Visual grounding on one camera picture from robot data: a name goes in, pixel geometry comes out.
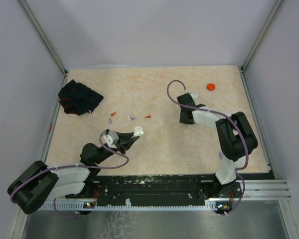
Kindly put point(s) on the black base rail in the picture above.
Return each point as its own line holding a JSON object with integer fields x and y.
{"x": 157, "y": 190}

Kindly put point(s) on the white earbud charging case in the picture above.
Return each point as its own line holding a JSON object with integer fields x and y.
{"x": 138, "y": 131}

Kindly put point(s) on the orange earbud case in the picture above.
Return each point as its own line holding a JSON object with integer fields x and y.
{"x": 211, "y": 87}

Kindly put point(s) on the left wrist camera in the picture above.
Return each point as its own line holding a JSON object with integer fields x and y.
{"x": 111, "y": 138}

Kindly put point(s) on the white cable duct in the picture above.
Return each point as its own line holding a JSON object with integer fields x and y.
{"x": 86, "y": 205}

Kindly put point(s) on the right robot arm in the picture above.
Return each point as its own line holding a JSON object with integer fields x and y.
{"x": 236, "y": 138}

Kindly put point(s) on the purple earbud case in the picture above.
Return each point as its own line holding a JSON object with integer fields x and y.
{"x": 221, "y": 155}

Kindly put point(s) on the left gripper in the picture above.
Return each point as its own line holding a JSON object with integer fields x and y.
{"x": 125, "y": 138}

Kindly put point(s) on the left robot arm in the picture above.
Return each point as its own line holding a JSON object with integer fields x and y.
{"x": 40, "y": 183}

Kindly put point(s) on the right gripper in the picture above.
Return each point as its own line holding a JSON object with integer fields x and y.
{"x": 182, "y": 120}

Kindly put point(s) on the black cloth pouch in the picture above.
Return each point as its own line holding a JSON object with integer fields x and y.
{"x": 78, "y": 99}

